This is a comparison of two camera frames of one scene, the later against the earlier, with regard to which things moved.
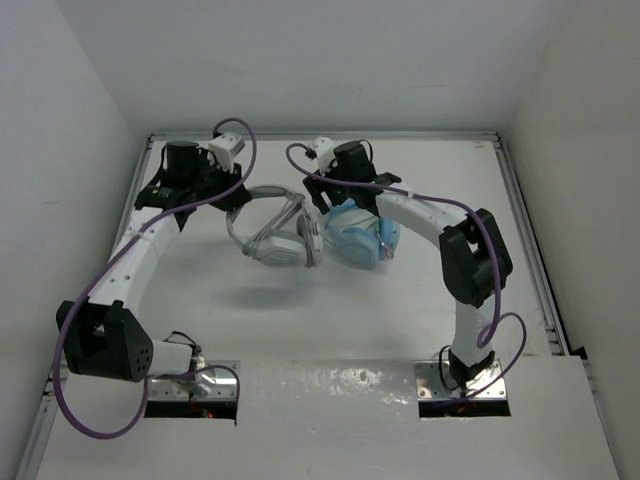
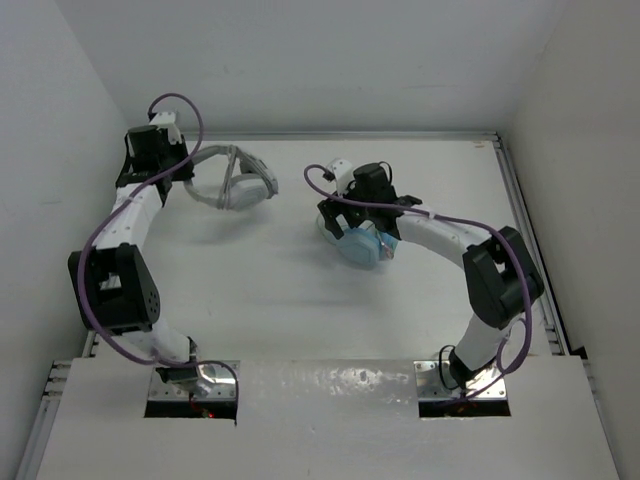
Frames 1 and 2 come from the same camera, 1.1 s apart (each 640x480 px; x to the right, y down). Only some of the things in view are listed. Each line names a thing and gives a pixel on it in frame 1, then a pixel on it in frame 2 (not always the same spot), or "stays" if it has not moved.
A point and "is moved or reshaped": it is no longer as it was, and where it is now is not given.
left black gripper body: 212,179 to 172,154
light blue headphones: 359,236 stays
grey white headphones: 300,248 is moved or reshaped
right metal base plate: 430,387 stays
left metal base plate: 213,383 stays
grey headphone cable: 294,202 is moved or reshaped
